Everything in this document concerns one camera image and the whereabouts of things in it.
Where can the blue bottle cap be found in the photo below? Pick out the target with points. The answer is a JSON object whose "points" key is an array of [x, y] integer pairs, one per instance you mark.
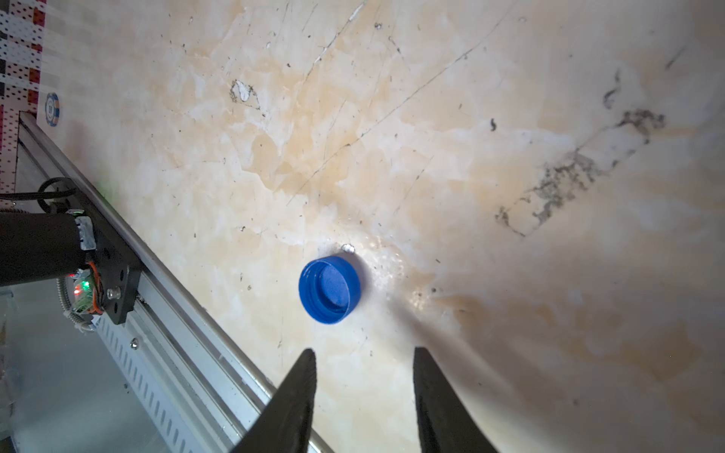
{"points": [[329, 289]]}

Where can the round blue sticker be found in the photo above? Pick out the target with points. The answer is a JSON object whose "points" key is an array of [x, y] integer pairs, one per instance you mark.
{"points": [[52, 109]]}

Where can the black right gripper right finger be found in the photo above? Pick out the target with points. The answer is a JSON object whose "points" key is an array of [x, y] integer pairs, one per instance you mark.
{"points": [[443, 423]]}

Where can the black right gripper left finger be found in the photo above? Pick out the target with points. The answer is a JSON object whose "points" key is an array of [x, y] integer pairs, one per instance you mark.
{"points": [[285, 424]]}

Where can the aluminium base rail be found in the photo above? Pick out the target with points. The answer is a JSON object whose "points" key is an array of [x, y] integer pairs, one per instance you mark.
{"points": [[167, 379]]}

